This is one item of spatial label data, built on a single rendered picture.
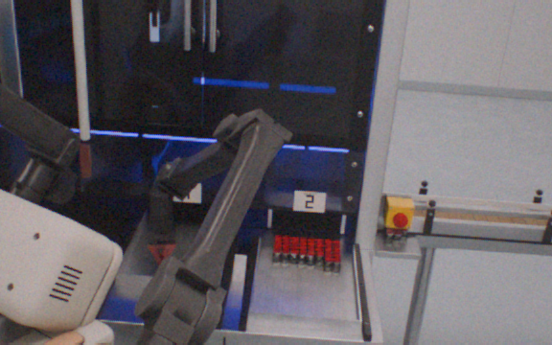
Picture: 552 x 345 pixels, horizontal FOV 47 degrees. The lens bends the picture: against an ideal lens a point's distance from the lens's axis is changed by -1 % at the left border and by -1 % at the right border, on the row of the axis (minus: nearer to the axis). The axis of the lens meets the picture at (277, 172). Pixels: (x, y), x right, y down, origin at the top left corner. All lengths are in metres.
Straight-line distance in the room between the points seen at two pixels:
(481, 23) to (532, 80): 0.79
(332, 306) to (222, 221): 0.66
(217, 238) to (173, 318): 0.15
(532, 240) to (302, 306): 0.79
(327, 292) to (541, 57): 5.34
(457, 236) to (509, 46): 4.76
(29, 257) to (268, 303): 0.81
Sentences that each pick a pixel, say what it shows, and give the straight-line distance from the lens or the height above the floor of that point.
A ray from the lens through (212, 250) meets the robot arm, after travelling 0.98.
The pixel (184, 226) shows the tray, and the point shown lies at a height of 0.88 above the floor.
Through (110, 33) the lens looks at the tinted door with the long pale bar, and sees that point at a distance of 1.69.
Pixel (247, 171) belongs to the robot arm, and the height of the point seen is 1.38.
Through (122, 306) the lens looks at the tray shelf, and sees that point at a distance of 1.59.
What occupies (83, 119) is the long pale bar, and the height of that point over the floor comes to 1.24.
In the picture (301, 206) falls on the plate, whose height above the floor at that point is 1.00.
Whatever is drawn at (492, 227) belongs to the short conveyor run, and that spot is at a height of 0.93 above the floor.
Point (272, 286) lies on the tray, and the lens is 1.65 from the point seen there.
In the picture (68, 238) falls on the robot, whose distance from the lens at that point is 0.89.
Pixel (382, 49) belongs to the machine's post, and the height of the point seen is 1.45.
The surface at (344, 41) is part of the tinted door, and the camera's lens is 1.62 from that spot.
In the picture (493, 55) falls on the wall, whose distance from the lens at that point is 6.61.
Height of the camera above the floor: 1.82
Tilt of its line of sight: 25 degrees down
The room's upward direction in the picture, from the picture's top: 4 degrees clockwise
